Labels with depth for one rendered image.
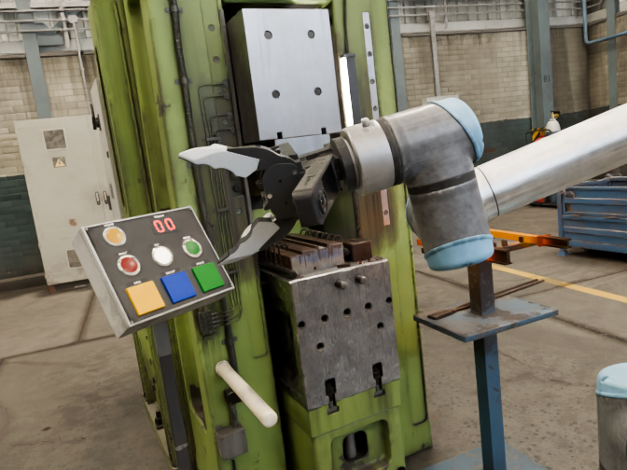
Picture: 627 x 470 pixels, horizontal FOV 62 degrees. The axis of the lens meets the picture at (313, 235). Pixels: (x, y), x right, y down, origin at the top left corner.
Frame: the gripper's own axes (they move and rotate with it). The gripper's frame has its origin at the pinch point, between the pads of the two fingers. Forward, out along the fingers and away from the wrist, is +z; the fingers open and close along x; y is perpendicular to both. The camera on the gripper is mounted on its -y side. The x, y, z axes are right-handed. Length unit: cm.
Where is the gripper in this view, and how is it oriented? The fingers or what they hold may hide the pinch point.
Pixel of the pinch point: (197, 214)
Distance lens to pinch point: 65.1
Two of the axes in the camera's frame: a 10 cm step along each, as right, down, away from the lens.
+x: -2.3, -8.7, -4.5
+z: -9.5, 3.0, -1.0
